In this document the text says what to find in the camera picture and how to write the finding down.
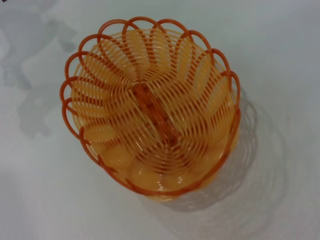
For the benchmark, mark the orange woven plastic basket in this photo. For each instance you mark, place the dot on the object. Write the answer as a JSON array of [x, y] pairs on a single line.
[[150, 112]]

